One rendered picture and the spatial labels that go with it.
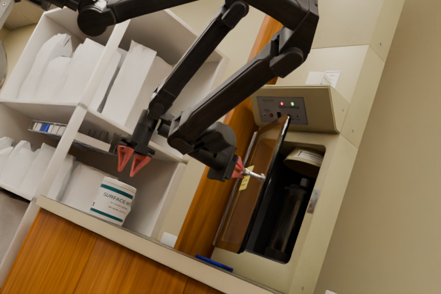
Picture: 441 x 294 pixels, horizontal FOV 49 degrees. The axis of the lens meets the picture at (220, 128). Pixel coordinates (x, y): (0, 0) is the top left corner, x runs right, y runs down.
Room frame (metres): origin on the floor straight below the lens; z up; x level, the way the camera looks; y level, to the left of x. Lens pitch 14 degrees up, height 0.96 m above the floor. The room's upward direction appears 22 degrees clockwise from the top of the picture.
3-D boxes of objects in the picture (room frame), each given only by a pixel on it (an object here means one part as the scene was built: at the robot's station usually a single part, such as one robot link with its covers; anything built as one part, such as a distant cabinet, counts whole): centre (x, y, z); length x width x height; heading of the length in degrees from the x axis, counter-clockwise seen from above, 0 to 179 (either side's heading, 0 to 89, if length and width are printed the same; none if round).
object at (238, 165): (1.31, -0.07, 1.20); 0.09 x 0.07 x 0.07; 130
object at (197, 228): (1.70, -0.20, 1.64); 0.49 x 0.03 x 1.40; 130
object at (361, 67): (1.51, -0.32, 1.33); 0.32 x 0.25 x 0.77; 40
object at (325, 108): (1.39, -0.18, 1.46); 0.32 x 0.12 x 0.10; 40
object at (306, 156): (1.48, -0.31, 1.34); 0.18 x 0.18 x 0.05
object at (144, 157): (1.46, 0.21, 1.14); 0.07 x 0.07 x 0.09; 40
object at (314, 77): (1.34, -0.22, 1.54); 0.05 x 0.05 x 0.06; 48
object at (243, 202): (1.39, -0.14, 1.19); 0.30 x 0.01 x 0.40; 8
